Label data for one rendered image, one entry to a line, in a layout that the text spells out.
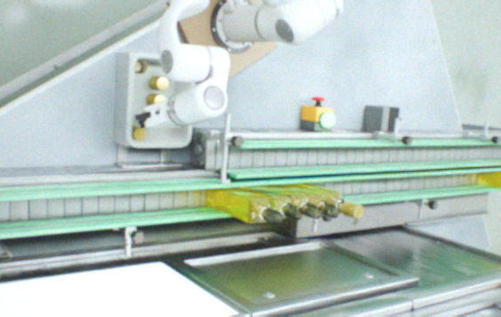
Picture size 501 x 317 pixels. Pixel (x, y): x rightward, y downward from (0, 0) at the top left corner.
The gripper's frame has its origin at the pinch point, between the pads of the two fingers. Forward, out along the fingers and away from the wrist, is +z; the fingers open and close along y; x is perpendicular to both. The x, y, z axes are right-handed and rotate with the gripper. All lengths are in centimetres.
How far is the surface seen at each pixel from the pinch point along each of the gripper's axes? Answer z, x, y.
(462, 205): 4, -33, 123
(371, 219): 5, -33, 75
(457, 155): 0, -15, 116
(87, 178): -0.3, -12.6, -17.4
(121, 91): 3.2, 7.7, -5.7
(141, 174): -0.3, -12.8, -4.4
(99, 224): -5.6, -22.8, -17.8
